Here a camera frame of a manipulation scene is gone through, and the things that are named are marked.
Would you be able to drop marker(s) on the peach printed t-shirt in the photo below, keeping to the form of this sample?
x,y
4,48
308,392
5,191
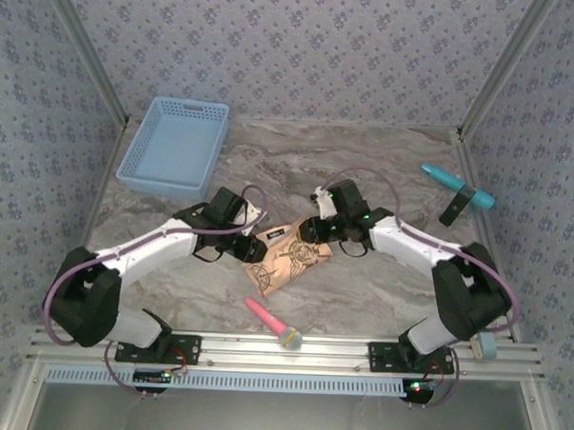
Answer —
x,y
285,262

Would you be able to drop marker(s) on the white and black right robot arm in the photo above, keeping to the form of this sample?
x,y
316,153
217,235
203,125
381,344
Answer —
x,y
409,244

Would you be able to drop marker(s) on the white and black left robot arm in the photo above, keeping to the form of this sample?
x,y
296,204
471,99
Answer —
x,y
147,249

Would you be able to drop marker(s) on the light blue plastic basket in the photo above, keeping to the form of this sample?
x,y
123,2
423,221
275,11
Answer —
x,y
176,143

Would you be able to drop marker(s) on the teal plastic stick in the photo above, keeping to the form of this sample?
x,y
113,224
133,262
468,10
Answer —
x,y
441,176

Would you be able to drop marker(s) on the black rectangular block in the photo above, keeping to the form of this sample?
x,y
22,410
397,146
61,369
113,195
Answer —
x,y
455,208

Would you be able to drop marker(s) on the pink toy microphone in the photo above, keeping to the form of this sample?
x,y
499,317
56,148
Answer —
x,y
268,315

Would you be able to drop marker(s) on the small left circuit board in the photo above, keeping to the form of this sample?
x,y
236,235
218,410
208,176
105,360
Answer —
x,y
149,376

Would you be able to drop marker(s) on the small circuit board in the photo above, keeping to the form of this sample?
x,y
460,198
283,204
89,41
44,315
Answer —
x,y
149,376
417,389

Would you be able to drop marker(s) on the small right circuit board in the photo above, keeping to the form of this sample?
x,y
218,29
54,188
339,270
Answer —
x,y
417,389

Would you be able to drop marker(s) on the light blue eraser block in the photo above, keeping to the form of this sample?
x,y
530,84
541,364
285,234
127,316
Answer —
x,y
487,347

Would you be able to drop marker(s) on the grey metal panel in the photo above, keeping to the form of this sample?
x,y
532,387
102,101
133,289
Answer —
x,y
278,419

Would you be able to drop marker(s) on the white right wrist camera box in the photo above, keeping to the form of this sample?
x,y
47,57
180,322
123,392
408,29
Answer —
x,y
323,204

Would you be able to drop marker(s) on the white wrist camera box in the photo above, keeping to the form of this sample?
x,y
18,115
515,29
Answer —
x,y
323,204
254,212

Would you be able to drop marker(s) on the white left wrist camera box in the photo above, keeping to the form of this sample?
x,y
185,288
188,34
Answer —
x,y
254,212

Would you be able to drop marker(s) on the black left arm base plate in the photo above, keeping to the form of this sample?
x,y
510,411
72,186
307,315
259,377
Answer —
x,y
188,351

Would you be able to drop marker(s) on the aluminium mounting rail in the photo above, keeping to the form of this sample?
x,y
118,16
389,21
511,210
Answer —
x,y
333,357

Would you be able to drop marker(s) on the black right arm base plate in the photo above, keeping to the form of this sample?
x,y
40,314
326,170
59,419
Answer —
x,y
381,359

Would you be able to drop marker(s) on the aluminium frame post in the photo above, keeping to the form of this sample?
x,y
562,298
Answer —
x,y
503,67
89,49

